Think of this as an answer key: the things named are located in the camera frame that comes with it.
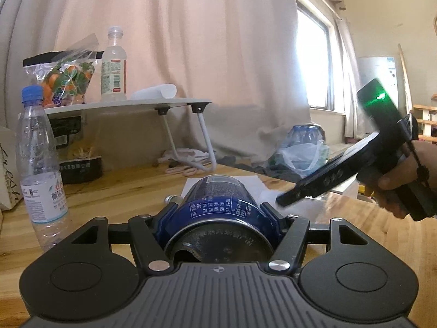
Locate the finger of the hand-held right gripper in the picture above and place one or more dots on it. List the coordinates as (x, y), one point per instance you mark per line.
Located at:
(314, 184)

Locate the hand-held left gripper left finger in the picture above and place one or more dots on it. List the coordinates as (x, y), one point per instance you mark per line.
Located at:
(143, 232)

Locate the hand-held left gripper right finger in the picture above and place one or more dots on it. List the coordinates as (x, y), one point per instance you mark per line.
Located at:
(293, 232)

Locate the blue soda can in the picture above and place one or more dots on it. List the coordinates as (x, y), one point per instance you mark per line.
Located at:
(218, 211)

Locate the person's right hand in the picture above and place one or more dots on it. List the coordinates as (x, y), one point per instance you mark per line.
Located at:
(426, 160)

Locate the translucent plastic bag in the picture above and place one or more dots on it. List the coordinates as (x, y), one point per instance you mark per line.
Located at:
(300, 159)

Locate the glass tube with powder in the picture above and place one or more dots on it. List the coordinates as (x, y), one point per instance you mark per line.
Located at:
(169, 199)

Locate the blue pack of water bottles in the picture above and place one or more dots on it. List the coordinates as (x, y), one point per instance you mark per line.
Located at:
(304, 135)

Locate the wooden rack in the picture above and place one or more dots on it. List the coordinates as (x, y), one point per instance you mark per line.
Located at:
(426, 119)

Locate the flat white tissue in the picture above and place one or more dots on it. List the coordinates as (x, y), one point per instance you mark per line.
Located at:
(259, 186)

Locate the dark cloth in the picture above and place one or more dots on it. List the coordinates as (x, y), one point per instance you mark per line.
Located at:
(259, 170)

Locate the wooden stick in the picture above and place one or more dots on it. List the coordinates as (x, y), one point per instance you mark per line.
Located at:
(405, 78)

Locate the white refrigerator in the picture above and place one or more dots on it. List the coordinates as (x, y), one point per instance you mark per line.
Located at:
(372, 71)

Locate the pink scissors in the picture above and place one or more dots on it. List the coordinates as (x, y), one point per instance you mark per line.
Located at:
(181, 169)

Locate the white crumpled cloth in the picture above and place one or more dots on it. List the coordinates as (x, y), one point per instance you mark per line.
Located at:
(184, 155)

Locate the black snack bag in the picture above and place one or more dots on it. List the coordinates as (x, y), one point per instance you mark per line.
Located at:
(78, 170)

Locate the window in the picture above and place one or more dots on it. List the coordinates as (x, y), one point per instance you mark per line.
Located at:
(314, 61)

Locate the clear plastic water bottle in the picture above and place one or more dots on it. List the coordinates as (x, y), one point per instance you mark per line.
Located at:
(41, 164)

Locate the white folding lap table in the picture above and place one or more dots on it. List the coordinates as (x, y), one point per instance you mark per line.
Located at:
(119, 104)

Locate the white bag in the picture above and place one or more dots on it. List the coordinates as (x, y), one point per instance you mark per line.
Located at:
(10, 174)

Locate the white-labelled drink bottle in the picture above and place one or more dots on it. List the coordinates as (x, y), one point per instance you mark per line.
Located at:
(113, 71)

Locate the bag of snacks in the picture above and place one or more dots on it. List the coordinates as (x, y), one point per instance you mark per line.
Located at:
(65, 78)

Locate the beige curtain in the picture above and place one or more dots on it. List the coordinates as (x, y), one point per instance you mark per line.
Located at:
(205, 41)

